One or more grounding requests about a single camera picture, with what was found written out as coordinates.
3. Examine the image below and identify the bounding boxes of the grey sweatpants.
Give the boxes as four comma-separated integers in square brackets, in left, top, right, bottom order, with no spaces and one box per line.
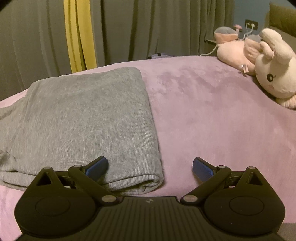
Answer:
[1,67,164,195]

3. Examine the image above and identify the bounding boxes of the pink bed blanket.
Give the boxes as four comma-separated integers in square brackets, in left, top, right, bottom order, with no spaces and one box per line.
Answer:
[1,56,295,240]

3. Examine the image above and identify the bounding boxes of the cream bunny plush toy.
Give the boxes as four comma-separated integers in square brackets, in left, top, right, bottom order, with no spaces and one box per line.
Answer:
[255,28,295,109]

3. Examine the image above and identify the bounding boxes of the pink plush toy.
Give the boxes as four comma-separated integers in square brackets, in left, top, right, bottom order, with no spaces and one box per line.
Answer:
[214,25,261,76]

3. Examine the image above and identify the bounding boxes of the white grey headset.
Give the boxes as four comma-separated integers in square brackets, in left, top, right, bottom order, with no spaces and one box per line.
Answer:
[147,53,174,59]

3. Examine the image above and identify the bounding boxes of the grey curtain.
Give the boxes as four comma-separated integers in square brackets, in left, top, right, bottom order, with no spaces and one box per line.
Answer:
[1,1,235,99]

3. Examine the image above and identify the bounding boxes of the yellow curtain stripe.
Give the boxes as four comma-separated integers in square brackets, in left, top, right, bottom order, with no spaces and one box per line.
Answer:
[63,0,97,73]

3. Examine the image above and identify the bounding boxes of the dark olive pillow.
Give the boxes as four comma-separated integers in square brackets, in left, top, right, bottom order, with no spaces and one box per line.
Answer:
[263,1,296,47]

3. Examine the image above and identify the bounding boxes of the white charger cable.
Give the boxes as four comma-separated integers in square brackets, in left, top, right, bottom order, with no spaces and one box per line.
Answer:
[200,22,255,57]

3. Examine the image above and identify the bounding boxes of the wall power outlet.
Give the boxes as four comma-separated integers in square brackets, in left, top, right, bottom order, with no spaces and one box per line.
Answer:
[245,19,258,30]

